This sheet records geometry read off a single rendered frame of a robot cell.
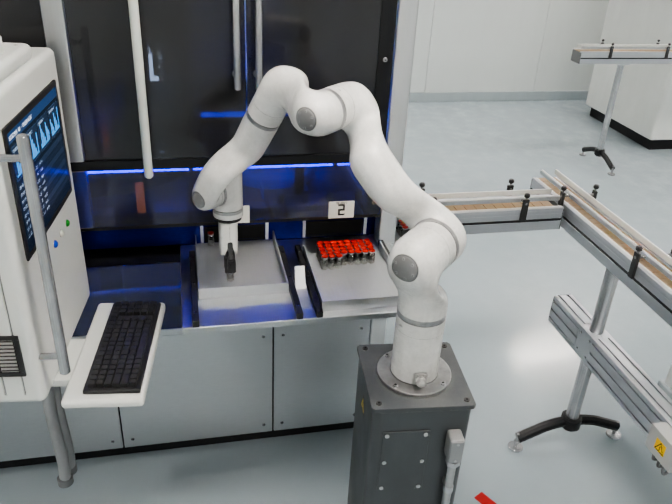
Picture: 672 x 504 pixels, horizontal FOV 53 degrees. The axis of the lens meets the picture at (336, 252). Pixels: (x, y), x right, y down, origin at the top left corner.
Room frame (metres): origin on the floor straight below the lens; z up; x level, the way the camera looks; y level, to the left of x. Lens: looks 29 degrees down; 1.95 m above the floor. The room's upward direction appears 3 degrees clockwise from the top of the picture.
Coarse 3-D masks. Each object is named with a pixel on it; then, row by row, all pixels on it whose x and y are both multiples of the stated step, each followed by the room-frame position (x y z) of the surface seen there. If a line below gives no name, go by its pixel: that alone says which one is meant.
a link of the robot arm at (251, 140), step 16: (240, 128) 1.63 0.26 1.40; (256, 128) 1.60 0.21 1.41; (272, 128) 1.61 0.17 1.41; (240, 144) 1.62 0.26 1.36; (256, 144) 1.61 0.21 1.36; (224, 160) 1.62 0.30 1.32; (240, 160) 1.62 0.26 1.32; (256, 160) 1.64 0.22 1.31; (208, 176) 1.60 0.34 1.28; (224, 176) 1.59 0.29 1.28; (192, 192) 1.63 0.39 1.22; (208, 192) 1.60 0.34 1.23; (208, 208) 1.61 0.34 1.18
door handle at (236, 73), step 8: (232, 0) 1.86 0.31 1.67; (232, 8) 1.86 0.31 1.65; (232, 16) 1.86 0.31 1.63; (232, 24) 1.87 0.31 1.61; (240, 56) 1.87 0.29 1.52; (240, 64) 1.87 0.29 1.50; (232, 72) 1.92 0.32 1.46; (240, 72) 1.87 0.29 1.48; (240, 80) 1.86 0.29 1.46; (240, 88) 1.86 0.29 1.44
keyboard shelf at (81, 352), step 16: (112, 304) 1.69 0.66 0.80; (96, 320) 1.61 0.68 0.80; (160, 320) 1.63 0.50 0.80; (96, 336) 1.53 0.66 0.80; (80, 352) 1.46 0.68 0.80; (80, 368) 1.39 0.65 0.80; (64, 384) 1.34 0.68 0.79; (80, 384) 1.33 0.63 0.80; (144, 384) 1.34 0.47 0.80; (64, 400) 1.26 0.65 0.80; (80, 400) 1.27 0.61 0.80; (96, 400) 1.27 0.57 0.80; (112, 400) 1.28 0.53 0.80; (128, 400) 1.28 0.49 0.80; (144, 400) 1.30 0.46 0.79
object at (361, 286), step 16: (304, 256) 1.91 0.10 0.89; (384, 256) 1.92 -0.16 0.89; (320, 272) 1.82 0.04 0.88; (336, 272) 1.82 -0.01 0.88; (352, 272) 1.83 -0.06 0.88; (368, 272) 1.84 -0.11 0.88; (384, 272) 1.84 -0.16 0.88; (320, 288) 1.72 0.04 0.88; (336, 288) 1.73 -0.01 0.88; (352, 288) 1.73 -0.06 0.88; (368, 288) 1.74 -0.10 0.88; (384, 288) 1.74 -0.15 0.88; (336, 304) 1.61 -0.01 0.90; (352, 304) 1.62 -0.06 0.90; (368, 304) 1.63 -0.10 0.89; (384, 304) 1.64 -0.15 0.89
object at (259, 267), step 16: (256, 240) 2.01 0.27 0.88; (272, 240) 2.01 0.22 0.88; (208, 256) 1.88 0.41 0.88; (240, 256) 1.89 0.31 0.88; (256, 256) 1.90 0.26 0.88; (272, 256) 1.90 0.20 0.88; (208, 272) 1.78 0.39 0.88; (224, 272) 1.79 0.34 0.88; (240, 272) 1.79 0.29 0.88; (256, 272) 1.80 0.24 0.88; (272, 272) 1.80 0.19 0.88; (208, 288) 1.64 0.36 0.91; (224, 288) 1.65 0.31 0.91; (240, 288) 1.66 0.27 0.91; (256, 288) 1.67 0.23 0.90; (272, 288) 1.68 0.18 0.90; (288, 288) 1.69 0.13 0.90
